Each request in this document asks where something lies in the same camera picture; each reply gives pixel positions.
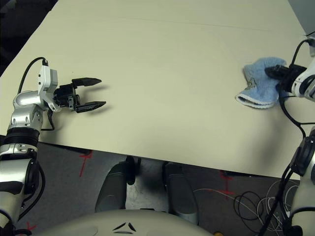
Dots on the red tape floor cross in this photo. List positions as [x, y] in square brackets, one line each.
[85, 163]
[226, 184]

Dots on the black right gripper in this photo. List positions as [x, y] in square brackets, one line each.
[291, 76]

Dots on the grey robot leg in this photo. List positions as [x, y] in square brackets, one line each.
[110, 189]
[179, 191]

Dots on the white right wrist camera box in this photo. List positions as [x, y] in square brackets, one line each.
[312, 46]

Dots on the light blue terry rag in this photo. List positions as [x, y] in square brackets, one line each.
[258, 93]

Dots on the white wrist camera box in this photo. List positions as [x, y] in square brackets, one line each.
[46, 78]
[312, 46]

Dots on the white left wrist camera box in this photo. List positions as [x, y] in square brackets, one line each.
[46, 78]

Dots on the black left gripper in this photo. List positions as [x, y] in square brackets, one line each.
[65, 97]

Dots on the grey left robot leg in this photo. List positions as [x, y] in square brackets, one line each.
[110, 189]

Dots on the beige robot torso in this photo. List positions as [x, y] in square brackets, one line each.
[123, 222]

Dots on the grey right robot leg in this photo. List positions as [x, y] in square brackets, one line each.
[179, 191]

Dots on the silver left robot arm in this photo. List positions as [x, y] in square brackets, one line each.
[24, 100]

